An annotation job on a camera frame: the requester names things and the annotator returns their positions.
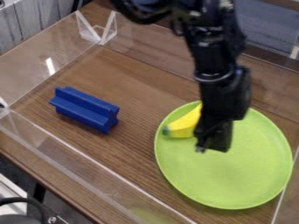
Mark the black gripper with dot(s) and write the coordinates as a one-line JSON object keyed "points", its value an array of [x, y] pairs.
{"points": [[225, 98]]}

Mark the blue ridged block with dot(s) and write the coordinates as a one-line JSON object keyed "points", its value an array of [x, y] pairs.
{"points": [[84, 108]]}

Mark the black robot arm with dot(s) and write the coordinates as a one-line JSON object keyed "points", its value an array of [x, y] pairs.
{"points": [[207, 23]]}

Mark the green round plate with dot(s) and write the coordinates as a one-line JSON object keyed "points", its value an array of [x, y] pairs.
{"points": [[239, 179]]}

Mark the yellow banana-shaped toy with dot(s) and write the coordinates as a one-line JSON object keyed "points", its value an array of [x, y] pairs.
{"points": [[183, 121]]}

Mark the black device with knob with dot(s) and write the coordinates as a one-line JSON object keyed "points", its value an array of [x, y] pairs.
{"points": [[62, 214]]}

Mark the clear acrylic barrier wall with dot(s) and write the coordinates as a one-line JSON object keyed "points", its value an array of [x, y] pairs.
{"points": [[89, 87]]}

